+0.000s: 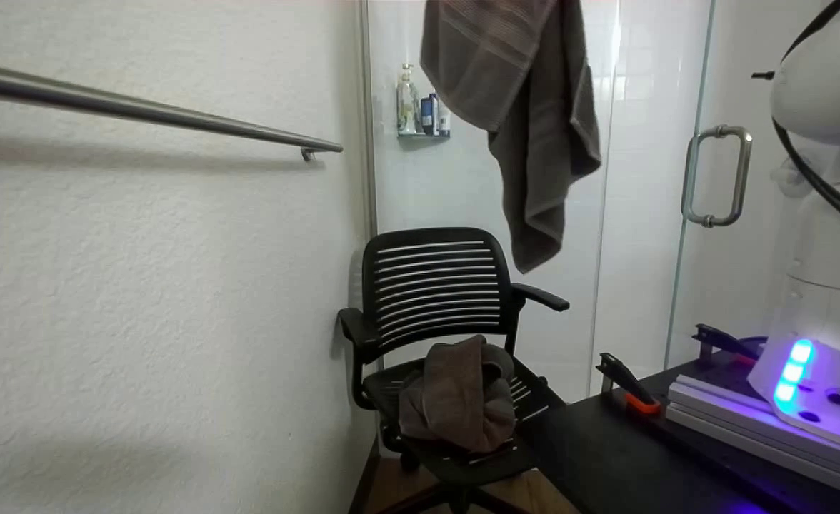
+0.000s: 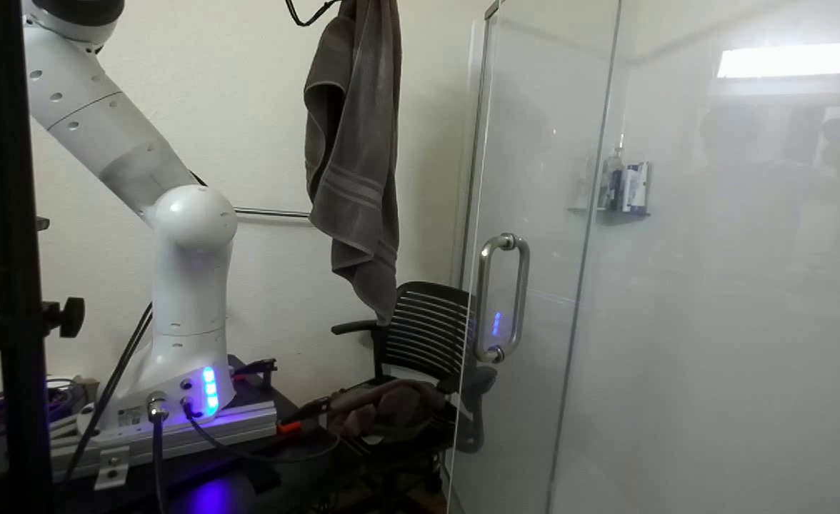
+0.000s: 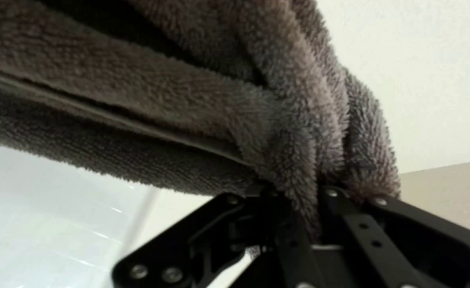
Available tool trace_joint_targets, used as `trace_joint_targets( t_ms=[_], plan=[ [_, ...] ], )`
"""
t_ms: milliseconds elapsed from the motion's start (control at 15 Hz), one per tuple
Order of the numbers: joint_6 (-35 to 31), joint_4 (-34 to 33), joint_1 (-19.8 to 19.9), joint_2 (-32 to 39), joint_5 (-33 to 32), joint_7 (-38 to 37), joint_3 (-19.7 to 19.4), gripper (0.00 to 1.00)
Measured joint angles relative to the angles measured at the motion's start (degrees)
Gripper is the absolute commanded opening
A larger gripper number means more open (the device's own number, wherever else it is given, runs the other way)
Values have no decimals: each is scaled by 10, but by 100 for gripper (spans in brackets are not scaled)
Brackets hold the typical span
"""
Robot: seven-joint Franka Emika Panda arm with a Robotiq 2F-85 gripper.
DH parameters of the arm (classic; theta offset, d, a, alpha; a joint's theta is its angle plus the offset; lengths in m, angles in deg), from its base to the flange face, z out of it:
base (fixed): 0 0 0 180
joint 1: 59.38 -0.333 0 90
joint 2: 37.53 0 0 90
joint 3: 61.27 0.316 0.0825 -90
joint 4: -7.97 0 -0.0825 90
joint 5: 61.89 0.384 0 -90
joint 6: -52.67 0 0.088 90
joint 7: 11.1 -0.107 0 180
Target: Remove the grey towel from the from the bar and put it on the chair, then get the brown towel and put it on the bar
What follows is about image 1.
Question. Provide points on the shower shelf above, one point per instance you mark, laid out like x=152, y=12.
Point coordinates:
x=421, y=142

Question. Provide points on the orange black clamp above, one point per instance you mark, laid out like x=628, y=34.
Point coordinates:
x=635, y=396

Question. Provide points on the glass shower door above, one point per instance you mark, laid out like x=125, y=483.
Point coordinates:
x=666, y=72

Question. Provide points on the blue toiletry bottle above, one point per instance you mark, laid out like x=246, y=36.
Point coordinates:
x=431, y=112

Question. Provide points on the white soap bottle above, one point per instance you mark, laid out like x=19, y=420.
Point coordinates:
x=406, y=101

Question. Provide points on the metal shower door handle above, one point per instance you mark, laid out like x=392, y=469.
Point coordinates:
x=714, y=196

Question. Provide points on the black office chair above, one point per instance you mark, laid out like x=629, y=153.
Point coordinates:
x=421, y=285

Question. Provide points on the grey towel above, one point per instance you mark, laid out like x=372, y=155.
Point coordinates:
x=519, y=69

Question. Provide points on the purple black clamp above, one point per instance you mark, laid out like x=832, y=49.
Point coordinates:
x=721, y=341

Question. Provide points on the brown towel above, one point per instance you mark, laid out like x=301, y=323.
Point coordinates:
x=462, y=399

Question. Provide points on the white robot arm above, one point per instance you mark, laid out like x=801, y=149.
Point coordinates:
x=801, y=363

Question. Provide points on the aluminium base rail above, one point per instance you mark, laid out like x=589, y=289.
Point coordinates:
x=805, y=440

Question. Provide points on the metal towel bar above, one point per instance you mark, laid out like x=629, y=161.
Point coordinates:
x=35, y=89

